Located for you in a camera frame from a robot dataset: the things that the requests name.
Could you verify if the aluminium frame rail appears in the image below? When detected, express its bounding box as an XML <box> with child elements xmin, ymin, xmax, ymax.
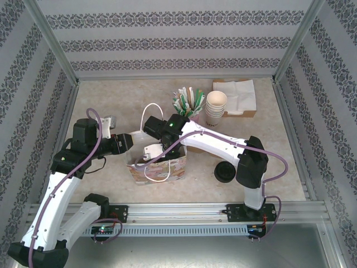
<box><xmin>52</xmin><ymin>82</ymin><xmax>80</xmax><ymax>151</ymax></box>
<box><xmin>75</xmin><ymin>74</ymin><xmax>277</xmax><ymax>82</ymax></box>
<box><xmin>272</xmin><ymin>80</ymin><xmax>319</xmax><ymax>202</ymax></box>

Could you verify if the aluminium frame post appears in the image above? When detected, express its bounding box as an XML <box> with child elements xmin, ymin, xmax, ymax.
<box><xmin>23</xmin><ymin>0</ymin><xmax>80</xmax><ymax>86</ymax></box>
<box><xmin>272</xmin><ymin>0</ymin><xmax>327</xmax><ymax>84</ymax></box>

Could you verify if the aluminium frame bar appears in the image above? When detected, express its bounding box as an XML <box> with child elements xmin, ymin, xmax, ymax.
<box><xmin>317</xmin><ymin>205</ymin><xmax>345</xmax><ymax>268</ymax></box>

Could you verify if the black mounting plate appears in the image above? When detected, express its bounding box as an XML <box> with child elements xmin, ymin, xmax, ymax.
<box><xmin>110</xmin><ymin>205</ymin><xmax>129</xmax><ymax>223</ymax></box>
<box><xmin>226</xmin><ymin>203</ymin><xmax>276</xmax><ymax>223</ymax></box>

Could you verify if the stack of cream paper cups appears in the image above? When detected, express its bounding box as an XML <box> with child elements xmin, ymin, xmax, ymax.
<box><xmin>206</xmin><ymin>90</ymin><xmax>228</xmax><ymax>110</ymax></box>

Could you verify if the grey slotted cable duct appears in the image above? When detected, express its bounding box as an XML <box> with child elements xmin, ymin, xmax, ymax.
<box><xmin>80</xmin><ymin>223</ymin><xmax>251</xmax><ymax>238</ymax></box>

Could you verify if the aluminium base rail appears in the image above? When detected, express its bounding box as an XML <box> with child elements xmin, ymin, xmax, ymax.
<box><xmin>29</xmin><ymin>203</ymin><xmax>327</xmax><ymax>224</ymax></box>

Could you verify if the brown cardboard napkin tray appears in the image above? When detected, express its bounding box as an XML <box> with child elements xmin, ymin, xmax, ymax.
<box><xmin>213</xmin><ymin>79</ymin><xmax>255</xmax><ymax>118</ymax></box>

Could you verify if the purple cable loop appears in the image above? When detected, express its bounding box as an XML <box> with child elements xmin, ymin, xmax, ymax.
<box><xmin>93</xmin><ymin>218</ymin><xmax>123</xmax><ymax>244</ymax></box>

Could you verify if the cartoon print paper gift bag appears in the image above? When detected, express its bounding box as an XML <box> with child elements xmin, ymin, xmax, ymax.
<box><xmin>126</xmin><ymin>103</ymin><xmax>187</xmax><ymax>185</ymax></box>

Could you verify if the black plastic cup lid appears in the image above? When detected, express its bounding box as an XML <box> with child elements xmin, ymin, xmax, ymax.
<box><xmin>214</xmin><ymin>161</ymin><xmax>237</xmax><ymax>184</ymax></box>

